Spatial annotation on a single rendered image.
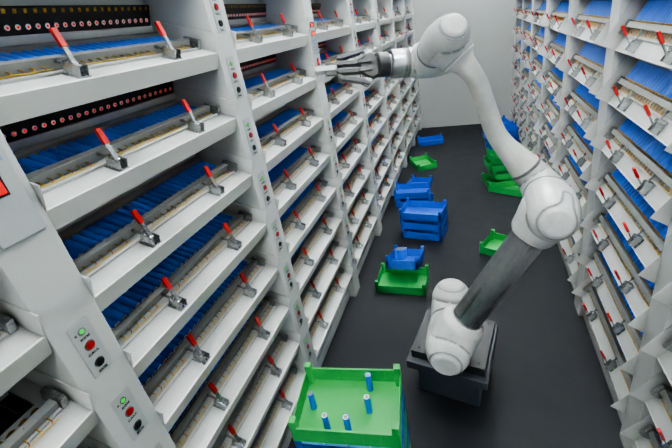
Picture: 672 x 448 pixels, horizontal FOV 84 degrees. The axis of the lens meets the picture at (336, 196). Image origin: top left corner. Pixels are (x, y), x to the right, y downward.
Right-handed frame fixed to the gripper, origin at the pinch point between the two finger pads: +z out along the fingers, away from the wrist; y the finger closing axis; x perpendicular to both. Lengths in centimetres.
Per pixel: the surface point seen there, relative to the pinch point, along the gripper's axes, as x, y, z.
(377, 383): -4, -99, -5
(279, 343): -42, -95, 28
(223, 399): -1, -95, 41
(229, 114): -1.6, -10.7, 30.9
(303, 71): -56, 22, 5
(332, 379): -9, -98, 9
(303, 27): -48, 39, 3
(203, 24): 9.3, 12.2, 33.5
